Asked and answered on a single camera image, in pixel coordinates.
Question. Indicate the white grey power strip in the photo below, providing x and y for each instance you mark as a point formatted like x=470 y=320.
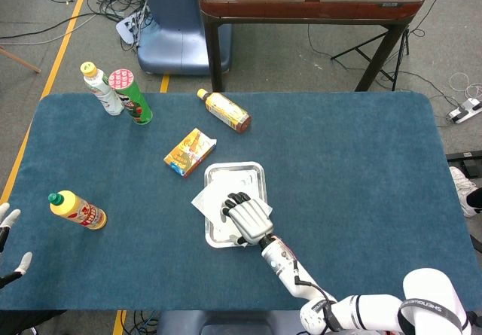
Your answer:
x=465 y=110

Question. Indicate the white sneaker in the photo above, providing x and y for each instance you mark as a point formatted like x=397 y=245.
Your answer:
x=461 y=188

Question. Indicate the black tripod stand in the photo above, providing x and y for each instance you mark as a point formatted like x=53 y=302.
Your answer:
x=406 y=41

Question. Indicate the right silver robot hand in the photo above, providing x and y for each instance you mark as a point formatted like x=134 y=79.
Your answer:
x=248 y=218

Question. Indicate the blue table mat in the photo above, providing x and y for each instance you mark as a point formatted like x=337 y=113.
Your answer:
x=339 y=143

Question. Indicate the white power strip with plugs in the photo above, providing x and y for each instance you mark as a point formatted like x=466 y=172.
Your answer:
x=126 y=28

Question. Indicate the wooden stick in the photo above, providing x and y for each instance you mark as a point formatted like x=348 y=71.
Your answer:
x=22 y=63

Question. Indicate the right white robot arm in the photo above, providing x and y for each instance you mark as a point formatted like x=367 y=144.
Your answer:
x=282 y=263

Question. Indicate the black floor equipment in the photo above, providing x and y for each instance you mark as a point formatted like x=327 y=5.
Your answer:
x=470 y=165

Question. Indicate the green chips can pink lid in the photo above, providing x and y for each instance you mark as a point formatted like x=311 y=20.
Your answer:
x=132 y=101

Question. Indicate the brown mahjong table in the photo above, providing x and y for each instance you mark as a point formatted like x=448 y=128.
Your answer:
x=301 y=9

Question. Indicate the grey blue robot chassis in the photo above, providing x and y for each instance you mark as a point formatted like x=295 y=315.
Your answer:
x=237 y=323

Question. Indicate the yellow bottle green cap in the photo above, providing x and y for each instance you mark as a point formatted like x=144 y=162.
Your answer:
x=79 y=211

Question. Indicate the white paper sheet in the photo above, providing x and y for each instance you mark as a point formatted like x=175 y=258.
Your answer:
x=211 y=203

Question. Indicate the brown tea bottle yellow cap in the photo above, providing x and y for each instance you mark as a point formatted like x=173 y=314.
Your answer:
x=226 y=111

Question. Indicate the yellow snack box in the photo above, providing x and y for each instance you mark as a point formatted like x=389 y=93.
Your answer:
x=190 y=152

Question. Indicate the blue grey machine base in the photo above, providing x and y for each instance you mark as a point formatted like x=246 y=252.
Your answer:
x=177 y=30

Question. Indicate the silver metal tray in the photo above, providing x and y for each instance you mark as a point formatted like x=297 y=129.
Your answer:
x=226 y=173

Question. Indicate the white bottle yellow cap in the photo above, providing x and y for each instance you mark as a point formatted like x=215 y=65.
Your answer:
x=103 y=94

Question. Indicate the black sock ankle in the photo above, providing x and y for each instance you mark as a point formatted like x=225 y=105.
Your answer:
x=475 y=199

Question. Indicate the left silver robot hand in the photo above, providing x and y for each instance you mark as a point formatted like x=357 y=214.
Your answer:
x=25 y=261

